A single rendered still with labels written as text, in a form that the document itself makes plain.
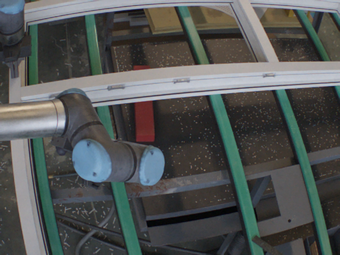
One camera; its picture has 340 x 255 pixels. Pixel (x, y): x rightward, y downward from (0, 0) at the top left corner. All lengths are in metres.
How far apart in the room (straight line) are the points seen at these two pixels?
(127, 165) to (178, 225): 0.63
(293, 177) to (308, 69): 0.41
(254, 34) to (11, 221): 1.36
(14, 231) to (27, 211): 1.01
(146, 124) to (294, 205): 0.65
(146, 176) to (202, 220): 0.61
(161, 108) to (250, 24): 0.47
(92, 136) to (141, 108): 0.77
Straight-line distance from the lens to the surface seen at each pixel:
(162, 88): 1.77
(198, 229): 1.91
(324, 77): 1.98
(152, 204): 1.90
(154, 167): 1.36
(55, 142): 1.58
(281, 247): 1.79
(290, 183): 1.71
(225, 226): 1.93
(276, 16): 2.52
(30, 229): 1.47
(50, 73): 2.98
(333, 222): 2.02
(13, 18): 1.52
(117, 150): 1.30
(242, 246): 2.06
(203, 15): 2.39
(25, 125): 1.26
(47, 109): 1.29
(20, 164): 1.57
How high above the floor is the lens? 2.27
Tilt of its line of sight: 54 degrees down
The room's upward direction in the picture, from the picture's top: 9 degrees clockwise
